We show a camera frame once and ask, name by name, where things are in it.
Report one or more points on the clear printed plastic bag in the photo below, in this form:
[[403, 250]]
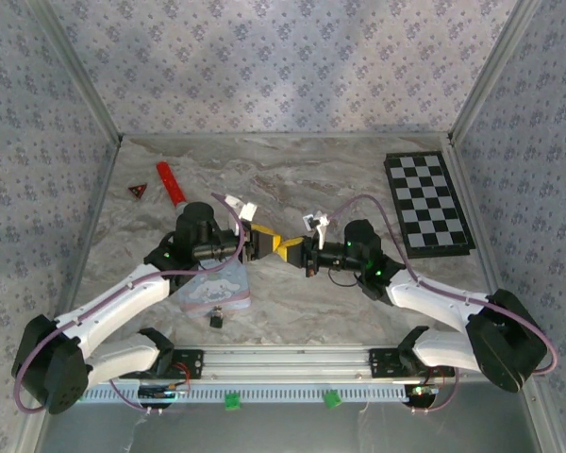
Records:
[[212, 292]]

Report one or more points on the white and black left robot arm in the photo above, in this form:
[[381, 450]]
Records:
[[118, 302]]

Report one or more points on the red tube with silver end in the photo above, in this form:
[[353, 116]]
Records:
[[169, 181]]

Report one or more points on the black and grey chessboard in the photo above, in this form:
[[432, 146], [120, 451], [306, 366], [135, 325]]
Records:
[[427, 203]]

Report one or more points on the red and black triangle piece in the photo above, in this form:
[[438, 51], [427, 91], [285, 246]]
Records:
[[138, 191]]

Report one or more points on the green terminal block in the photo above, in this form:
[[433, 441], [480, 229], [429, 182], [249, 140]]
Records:
[[332, 399], [231, 402]]

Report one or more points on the small circuit board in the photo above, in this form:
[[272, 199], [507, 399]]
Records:
[[423, 390], [162, 392]]

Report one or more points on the grey metal sheet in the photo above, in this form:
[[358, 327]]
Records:
[[283, 431]]

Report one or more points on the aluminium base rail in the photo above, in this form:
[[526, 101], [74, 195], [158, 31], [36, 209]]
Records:
[[283, 363]]

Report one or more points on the aluminium frame side rail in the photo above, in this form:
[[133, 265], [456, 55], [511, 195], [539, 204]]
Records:
[[95, 212], [482, 255]]

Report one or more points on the aluminium frame corner post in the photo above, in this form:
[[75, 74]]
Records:
[[488, 71], [81, 71]]

